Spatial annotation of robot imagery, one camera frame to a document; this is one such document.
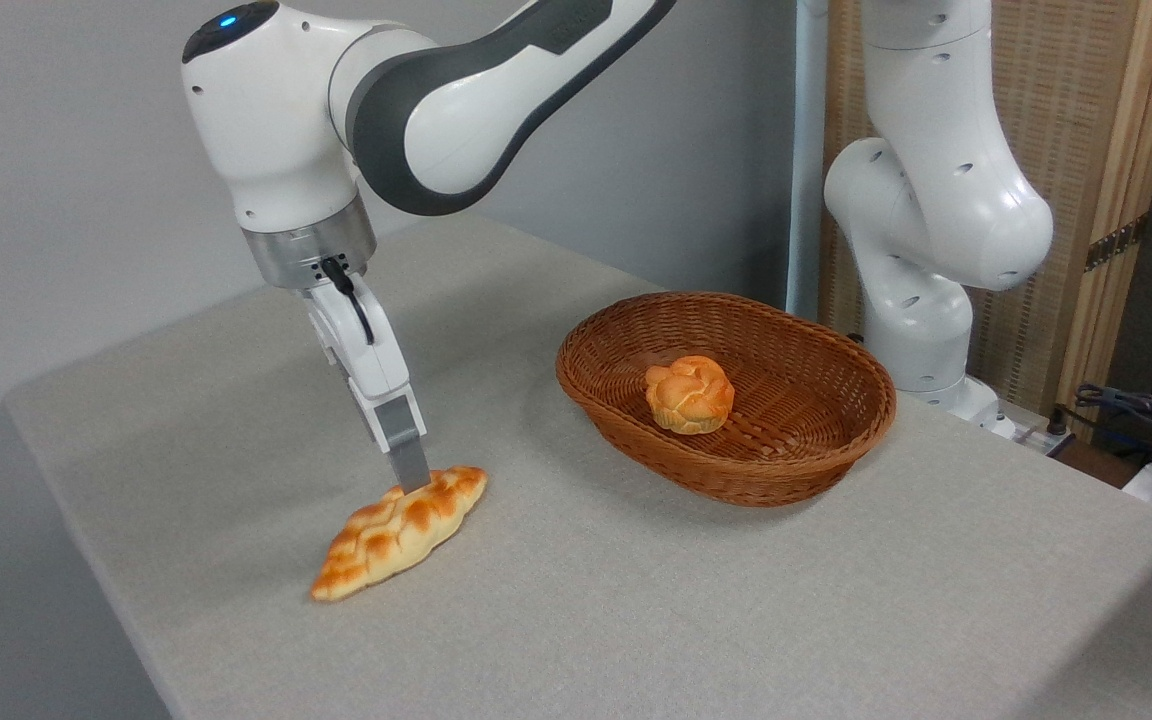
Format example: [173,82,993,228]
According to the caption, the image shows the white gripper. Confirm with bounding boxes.
[301,272,433,494]

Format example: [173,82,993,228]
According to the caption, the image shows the long braided bread loaf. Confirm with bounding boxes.
[310,465,489,603]

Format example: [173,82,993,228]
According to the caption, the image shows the round knotted bread roll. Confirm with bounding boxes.
[645,355,736,436]

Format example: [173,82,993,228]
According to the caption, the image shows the brown wicker oval basket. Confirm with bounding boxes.
[555,291,898,508]

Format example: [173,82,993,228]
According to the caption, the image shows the white vertical pole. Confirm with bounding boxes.
[786,0,830,321]

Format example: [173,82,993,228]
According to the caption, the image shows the metal screen hinge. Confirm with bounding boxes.
[1084,214,1150,273]

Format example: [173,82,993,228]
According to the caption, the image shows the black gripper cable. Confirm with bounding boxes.
[321,257,377,346]

